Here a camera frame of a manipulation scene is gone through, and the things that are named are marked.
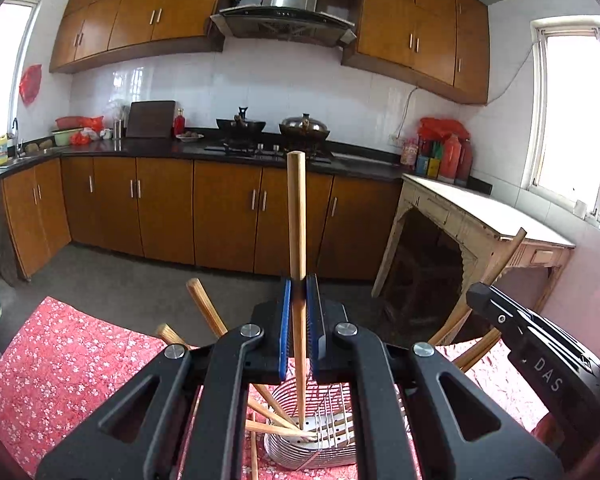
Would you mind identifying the wooden wall cabinets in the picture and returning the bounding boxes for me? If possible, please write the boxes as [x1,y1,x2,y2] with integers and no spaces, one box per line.
[341,0,491,106]
[49,0,231,75]

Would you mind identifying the metal wire utensil holder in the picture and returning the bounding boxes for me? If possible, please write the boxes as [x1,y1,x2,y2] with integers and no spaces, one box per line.
[264,380,358,471]

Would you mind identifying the red floral tablecloth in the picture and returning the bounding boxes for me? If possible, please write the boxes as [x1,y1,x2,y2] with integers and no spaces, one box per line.
[0,296,553,480]

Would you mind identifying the steel range hood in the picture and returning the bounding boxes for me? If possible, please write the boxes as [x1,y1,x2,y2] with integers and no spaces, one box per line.
[210,0,357,48]

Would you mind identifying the wide kitchen window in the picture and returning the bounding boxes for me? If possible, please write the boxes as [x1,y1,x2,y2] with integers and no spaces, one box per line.
[527,15,600,226]

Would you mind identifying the old wooden side table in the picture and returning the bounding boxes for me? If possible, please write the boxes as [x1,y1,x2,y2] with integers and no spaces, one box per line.
[371,174,577,346]

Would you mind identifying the gas stove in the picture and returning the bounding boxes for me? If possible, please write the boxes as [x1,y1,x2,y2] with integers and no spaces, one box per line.
[205,141,333,163]

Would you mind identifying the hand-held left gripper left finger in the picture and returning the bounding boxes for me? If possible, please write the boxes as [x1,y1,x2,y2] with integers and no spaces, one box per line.
[35,277,293,480]

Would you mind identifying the red bag over basin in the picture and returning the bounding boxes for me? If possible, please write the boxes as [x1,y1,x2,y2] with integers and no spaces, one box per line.
[56,116,104,133]

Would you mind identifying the pot with glass lid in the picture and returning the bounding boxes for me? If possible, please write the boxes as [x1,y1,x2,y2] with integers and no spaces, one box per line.
[279,113,331,140]

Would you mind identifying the large red sauce bottle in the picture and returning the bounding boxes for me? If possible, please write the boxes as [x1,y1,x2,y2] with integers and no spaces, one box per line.
[439,134,463,183]

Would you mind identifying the wooden base cabinets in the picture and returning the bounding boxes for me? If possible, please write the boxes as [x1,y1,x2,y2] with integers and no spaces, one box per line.
[0,156,403,286]

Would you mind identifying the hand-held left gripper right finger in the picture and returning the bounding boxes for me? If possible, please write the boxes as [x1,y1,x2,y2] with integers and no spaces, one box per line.
[305,274,566,480]

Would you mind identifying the black kitchen countertop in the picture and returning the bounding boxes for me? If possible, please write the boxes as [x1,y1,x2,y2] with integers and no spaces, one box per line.
[0,127,493,196]

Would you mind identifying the narrow kitchen window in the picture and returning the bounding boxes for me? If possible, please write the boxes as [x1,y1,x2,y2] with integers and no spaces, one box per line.
[0,0,40,148]

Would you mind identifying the red wall decoration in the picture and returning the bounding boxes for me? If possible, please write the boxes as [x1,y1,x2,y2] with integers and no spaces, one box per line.
[19,64,43,107]

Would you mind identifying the dark cutting board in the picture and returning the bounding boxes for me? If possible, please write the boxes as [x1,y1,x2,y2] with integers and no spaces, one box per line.
[126,100,177,139]

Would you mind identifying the black wok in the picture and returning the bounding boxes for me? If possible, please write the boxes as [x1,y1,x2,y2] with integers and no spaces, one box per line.
[216,106,267,136]

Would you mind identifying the steel cup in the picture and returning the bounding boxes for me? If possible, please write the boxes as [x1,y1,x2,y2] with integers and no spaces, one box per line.
[112,105,129,140]

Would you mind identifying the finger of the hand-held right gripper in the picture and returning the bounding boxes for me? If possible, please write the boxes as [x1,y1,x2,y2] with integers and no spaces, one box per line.
[466,282,600,412]

